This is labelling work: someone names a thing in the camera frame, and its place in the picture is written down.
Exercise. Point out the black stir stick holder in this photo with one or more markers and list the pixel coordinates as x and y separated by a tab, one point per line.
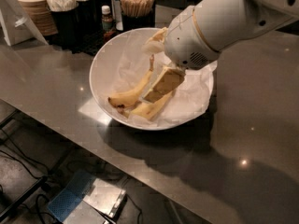
130	23

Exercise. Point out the black cup with packets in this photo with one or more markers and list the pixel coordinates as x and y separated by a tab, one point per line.
67	25

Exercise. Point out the black condiment tray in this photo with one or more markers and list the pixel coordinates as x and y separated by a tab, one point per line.
90	44

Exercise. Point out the white bowl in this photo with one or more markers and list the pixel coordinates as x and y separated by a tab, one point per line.
106	69

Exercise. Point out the white paper liner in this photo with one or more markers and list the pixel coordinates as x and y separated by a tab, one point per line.
131	67

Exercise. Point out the yellow banana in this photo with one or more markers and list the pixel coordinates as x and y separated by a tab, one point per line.
129	98
149	111

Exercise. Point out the silver metal box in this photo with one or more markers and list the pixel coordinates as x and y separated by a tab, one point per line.
105	197

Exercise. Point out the blue perforated box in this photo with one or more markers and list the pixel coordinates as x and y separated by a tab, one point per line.
63	204

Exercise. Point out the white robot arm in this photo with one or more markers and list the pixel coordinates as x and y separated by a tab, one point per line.
226	22

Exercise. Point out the black container with napkins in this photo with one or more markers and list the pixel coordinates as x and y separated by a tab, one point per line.
87	16

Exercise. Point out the wooden stir sticks bundle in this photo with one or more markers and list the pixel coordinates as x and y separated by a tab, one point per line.
136	8

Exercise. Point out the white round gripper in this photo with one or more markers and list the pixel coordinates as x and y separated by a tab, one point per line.
186	42

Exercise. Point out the small brown sauce bottle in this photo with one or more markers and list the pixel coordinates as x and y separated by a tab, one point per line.
108	23

